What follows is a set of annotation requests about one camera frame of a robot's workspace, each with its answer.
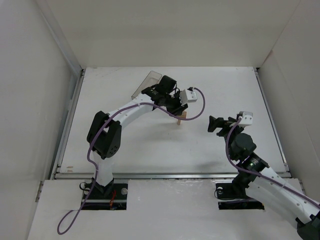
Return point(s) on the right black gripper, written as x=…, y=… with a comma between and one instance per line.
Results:
x=223, y=124

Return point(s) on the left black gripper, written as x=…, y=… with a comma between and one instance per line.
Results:
x=176, y=107

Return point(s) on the clear plastic box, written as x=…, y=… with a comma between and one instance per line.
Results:
x=151, y=79

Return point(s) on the striped dark wood block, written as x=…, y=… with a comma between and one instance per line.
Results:
x=184, y=115

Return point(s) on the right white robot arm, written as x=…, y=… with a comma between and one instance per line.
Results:
x=258, y=182

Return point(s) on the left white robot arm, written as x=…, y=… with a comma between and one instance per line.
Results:
x=105, y=133

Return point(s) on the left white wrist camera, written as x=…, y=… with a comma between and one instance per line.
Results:
x=188, y=96

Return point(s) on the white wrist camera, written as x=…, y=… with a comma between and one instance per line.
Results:
x=246, y=118
x=188, y=96

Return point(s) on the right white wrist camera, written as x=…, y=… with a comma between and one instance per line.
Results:
x=246, y=118

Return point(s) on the aluminium front rail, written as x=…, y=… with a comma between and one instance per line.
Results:
x=142, y=176

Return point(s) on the aluminium rail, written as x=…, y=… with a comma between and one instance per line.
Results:
x=66, y=125
x=142, y=176

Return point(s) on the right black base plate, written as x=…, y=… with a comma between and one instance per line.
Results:
x=229, y=199

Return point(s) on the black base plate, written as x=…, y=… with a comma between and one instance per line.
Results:
x=229, y=199
x=113, y=197

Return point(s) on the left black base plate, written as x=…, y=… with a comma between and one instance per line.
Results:
x=113, y=197

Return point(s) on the aluminium left rail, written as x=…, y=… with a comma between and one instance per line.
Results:
x=66, y=125

